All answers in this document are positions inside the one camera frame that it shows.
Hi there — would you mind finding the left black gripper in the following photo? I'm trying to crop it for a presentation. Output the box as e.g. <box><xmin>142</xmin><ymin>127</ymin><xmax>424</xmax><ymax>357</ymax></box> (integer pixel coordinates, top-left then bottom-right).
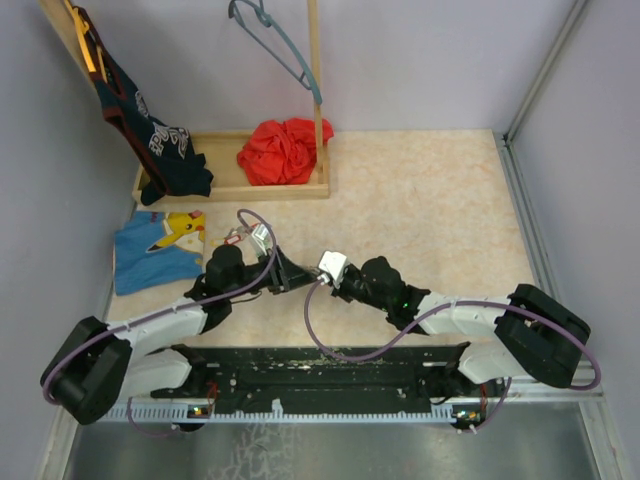
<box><xmin>226</xmin><ymin>245</ymin><xmax>319</xmax><ymax>299</ymax></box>

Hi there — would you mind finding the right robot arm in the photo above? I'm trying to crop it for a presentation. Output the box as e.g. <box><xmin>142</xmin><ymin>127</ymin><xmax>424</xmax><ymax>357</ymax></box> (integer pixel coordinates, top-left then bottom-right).
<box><xmin>319</xmin><ymin>252</ymin><xmax>591</xmax><ymax>396</ymax></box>

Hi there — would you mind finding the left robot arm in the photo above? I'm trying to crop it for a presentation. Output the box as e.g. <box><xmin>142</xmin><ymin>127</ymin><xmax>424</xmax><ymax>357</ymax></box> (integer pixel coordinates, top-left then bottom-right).
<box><xmin>40</xmin><ymin>245</ymin><xmax>319</xmax><ymax>425</ymax></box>

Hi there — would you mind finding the red crumpled cloth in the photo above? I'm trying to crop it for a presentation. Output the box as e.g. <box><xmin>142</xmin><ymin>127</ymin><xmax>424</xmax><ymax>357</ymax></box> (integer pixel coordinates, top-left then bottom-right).
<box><xmin>236</xmin><ymin>117</ymin><xmax>317</xmax><ymax>186</ymax></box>

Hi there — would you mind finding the blue pikachu shirt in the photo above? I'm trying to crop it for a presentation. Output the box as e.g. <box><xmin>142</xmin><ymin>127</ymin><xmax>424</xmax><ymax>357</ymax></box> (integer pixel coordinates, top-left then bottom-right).
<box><xmin>113</xmin><ymin>210</ymin><xmax>206</xmax><ymax>296</ymax></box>

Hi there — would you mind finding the wooden rack tray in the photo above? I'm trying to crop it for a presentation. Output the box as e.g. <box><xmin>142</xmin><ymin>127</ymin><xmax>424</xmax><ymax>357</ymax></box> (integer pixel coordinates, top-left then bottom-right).
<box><xmin>38</xmin><ymin>1</ymin><xmax>330</xmax><ymax>208</ymax></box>

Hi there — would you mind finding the dark navy jersey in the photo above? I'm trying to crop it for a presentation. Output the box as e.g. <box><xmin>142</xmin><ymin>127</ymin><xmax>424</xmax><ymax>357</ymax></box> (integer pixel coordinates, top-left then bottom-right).
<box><xmin>81</xmin><ymin>7</ymin><xmax>214</xmax><ymax>206</ymax></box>

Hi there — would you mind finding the teal clothes hanger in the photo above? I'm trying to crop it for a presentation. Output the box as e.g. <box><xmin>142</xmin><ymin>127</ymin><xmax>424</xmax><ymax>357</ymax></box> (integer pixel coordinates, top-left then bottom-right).
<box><xmin>227</xmin><ymin>0</ymin><xmax>324</xmax><ymax>106</ymax></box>

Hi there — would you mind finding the yellow clothes hanger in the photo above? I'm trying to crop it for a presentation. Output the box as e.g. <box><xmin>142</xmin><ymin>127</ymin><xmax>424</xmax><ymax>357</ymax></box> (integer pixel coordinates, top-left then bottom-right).
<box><xmin>63</xmin><ymin>0</ymin><xmax>107</xmax><ymax>82</ymax></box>

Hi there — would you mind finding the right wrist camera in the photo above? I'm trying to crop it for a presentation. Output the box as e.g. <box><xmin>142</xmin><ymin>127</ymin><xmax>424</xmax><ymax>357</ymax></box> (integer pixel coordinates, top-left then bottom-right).
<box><xmin>317</xmin><ymin>251</ymin><xmax>349</xmax><ymax>288</ymax></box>

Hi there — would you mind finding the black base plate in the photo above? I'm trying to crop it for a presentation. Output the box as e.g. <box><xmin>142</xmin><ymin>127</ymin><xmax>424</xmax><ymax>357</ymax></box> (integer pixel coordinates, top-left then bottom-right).
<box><xmin>94</xmin><ymin>345</ymin><xmax>574</xmax><ymax>416</ymax></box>

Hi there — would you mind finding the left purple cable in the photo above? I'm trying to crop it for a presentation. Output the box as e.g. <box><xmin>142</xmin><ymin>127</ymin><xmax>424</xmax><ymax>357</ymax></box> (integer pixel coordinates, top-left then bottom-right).
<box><xmin>42</xmin><ymin>208</ymin><xmax>279</xmax><ymax>439</ymax></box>

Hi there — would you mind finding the aluminium frame rail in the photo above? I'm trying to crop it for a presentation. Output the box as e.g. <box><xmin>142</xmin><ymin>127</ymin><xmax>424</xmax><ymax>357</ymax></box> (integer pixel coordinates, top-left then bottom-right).
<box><xmin>498</xmin><ymin>1</ymin><xmax>639</xmax><ymax>479</ymax></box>

